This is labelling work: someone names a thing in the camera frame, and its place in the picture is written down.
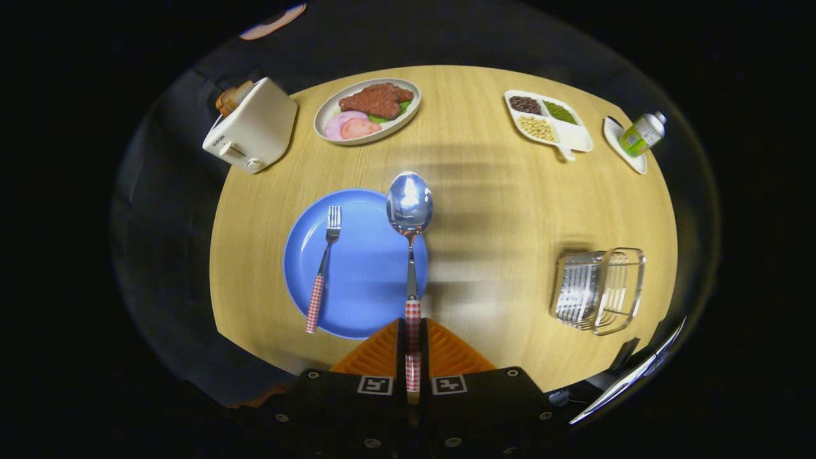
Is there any beige oval food plate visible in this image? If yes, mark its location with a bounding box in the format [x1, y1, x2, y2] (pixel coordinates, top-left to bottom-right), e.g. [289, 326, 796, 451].
[313, 78, 422, 146]

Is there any silver bottle with green label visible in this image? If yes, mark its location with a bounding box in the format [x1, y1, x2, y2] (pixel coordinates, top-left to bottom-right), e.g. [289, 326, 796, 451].
[619, 111, 667, 158]

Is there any white toaster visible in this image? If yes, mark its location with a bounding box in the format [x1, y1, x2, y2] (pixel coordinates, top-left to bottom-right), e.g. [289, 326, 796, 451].
[202, 77, 298, 174]

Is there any reddish pink ham slice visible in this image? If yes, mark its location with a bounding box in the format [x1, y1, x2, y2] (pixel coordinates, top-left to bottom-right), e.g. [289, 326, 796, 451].
[340, 118, 382, 140]

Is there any metal wire cutlery basket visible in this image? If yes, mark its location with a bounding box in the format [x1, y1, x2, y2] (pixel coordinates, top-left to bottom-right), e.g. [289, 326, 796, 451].
[550, 247, 646, 336]

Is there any white divided dish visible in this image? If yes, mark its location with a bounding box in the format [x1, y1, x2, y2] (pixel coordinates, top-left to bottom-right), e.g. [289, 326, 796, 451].
[504, 89, 594, 161]

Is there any brown meat steak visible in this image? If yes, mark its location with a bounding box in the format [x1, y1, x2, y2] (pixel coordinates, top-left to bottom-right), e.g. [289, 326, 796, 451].
[339, 83, 414, 120]

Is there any pile of green beans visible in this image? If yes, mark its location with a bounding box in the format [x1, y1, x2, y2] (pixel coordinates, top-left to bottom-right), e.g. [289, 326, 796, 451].
[543, 101, 578, 124]

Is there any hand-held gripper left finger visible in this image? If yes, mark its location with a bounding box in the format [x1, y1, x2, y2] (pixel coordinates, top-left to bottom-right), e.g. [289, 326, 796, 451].
[268, 317, 414, 458]

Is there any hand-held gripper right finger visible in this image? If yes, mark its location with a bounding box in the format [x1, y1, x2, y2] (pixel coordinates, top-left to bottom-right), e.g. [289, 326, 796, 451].
[414, 317, 555, 458]

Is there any pile of yellow soybeans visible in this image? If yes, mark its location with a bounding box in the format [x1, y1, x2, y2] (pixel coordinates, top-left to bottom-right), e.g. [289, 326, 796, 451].
[518, 115, 557, 142]

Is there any pale pink ham slice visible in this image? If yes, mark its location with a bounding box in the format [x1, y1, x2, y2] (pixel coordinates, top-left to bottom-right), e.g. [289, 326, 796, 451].
[324, 111, 369, 141]

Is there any fork with red checkered handle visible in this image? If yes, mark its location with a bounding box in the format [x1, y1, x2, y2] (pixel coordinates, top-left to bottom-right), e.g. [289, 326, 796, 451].
[305, 205, 342, 334]

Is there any blue round plate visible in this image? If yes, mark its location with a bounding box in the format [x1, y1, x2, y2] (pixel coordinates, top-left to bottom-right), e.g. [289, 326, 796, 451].
[283, 188, 429, 340]

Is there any green lettuce leaf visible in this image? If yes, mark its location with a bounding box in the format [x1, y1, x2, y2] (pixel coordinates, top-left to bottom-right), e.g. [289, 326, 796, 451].
[368, 100, 412, 124]

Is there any small white dish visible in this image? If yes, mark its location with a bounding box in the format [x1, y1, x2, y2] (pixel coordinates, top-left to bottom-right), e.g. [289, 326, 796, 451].
[603, 116, 648, 175]

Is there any spoon with red checkered handle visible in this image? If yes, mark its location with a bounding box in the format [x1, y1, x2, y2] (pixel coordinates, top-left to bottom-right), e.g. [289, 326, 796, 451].
[386, 171, 434, 405]

